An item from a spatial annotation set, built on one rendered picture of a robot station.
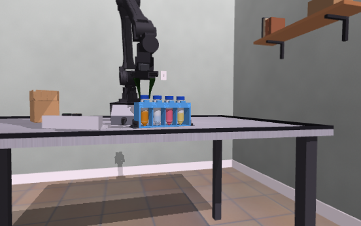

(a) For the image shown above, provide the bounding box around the blue tube rack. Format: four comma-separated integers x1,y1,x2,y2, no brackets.
134,100,191,128

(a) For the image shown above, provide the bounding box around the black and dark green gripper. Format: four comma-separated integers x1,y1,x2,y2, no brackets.
130,71,158,98

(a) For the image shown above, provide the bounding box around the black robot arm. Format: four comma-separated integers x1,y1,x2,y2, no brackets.
116,0,159,103

